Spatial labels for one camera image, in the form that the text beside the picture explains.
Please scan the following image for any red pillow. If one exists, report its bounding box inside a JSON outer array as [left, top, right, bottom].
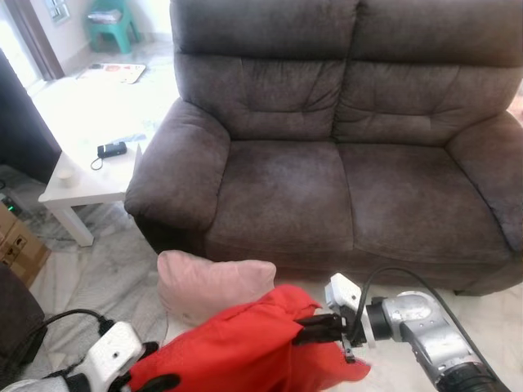
[[128, 283, 372, 392]]

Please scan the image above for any pink pillow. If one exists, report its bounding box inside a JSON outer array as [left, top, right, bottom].
[[156, 250, 278, 327]]

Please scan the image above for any brown two-seat fabric sofa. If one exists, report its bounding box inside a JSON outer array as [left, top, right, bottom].
[[124, 0, 523, 297]]

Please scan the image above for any patterned floor mat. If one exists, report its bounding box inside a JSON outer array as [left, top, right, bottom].
[[77, 61, 147, 85]]

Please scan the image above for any brown cardboard box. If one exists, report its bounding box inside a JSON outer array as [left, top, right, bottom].
[[0, 208, 52, 287]]

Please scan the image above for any white side table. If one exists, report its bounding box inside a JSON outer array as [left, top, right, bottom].
[[38, 135, 145, 248]]

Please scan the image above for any small white cup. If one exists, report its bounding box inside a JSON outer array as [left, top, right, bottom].
[[54, 166, 78, 186]]

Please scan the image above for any small device with green light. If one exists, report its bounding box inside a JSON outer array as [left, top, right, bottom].
[[0, 192, 25, 218]]

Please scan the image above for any small black device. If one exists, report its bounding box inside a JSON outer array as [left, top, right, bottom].
[[96, 141, 128, 159]]

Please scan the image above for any dark brown door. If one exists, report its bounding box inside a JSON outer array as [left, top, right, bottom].
[[0, 49, 63, 185]]

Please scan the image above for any green plastic chair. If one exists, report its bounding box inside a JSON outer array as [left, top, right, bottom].
[[85, 0, 142, 55]]

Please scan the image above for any folded grey cloth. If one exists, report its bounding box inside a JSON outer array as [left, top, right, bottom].
[[87, 8, 124, 25]]

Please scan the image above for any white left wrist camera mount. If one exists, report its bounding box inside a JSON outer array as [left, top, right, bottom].
[[72, 321, 146, 392]]

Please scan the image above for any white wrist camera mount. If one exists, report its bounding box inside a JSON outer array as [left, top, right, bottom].
[[72, 321, 146, 392], [325, 274, 376, 349]]

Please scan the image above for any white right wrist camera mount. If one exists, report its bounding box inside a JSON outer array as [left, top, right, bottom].
[[325, 274, 376, 349]]

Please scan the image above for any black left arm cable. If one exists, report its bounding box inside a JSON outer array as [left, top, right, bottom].
[[16, 308, 117, 378]]

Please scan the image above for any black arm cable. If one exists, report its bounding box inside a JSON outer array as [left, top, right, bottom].
[[16, 308, 117, 378], [343, 266, 493, 385]]

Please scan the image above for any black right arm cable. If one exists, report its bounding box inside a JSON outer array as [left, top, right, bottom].
[[343, 266, 493, 385]]

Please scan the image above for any brown door frame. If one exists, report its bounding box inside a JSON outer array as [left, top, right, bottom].
[[8, 0, 65, 81]]

